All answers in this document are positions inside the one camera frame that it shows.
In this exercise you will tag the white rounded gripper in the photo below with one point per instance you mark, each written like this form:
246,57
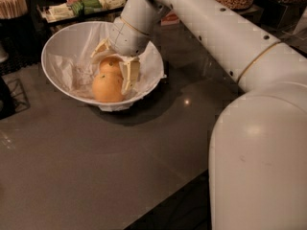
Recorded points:
127,39

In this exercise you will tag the orange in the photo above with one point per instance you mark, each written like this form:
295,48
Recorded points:
110,65
107,88

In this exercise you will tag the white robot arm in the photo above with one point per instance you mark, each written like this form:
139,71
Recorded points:
258,149

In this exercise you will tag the white slanted bowl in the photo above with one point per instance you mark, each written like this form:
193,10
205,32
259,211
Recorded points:
70,42

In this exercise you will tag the white paper bowl liner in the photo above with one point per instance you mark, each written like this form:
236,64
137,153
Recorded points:
64,67

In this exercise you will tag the tray of tea bags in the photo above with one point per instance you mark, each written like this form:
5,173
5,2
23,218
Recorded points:
56,11

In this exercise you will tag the cup of wooden stirrers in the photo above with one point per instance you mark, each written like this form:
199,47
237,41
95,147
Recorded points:
10,9

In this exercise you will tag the black wire rack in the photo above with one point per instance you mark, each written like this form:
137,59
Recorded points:
13,98

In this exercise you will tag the steel pedestal box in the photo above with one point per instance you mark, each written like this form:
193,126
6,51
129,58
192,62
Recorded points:
276,18

